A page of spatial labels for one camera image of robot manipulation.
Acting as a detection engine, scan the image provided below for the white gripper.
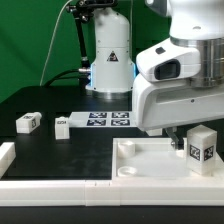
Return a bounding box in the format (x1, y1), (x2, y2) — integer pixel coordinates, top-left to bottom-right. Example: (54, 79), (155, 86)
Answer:
(132, 38), (224, 149)

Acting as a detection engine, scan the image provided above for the white square tabletop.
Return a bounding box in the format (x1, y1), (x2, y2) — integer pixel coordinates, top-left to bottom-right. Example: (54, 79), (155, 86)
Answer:
(111, 137), (224, 182)

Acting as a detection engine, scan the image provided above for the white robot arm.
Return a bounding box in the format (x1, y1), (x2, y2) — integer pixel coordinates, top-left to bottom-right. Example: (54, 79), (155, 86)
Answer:
(87, 0), (224, 131)

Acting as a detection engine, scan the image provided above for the white marker plate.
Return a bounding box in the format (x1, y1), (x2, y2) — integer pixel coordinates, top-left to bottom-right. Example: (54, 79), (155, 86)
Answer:
(69, 111), (135, 128)

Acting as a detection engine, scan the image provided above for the white U-shaped fence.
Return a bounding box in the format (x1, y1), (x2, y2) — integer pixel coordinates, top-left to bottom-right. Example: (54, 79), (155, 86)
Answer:
(0, 142), (224, 206)

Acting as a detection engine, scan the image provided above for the black cable bundle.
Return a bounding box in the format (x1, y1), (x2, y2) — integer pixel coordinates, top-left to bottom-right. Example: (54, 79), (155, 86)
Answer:
(44, 68), (92, 88)

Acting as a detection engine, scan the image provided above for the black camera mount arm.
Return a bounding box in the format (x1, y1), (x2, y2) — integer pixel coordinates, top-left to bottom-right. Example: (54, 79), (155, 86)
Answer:
(66, 0), (118, 68)

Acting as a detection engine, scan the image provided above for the white cable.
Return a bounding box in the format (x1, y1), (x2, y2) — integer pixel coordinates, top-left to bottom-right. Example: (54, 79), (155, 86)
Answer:
(39, 0), (73, 87)

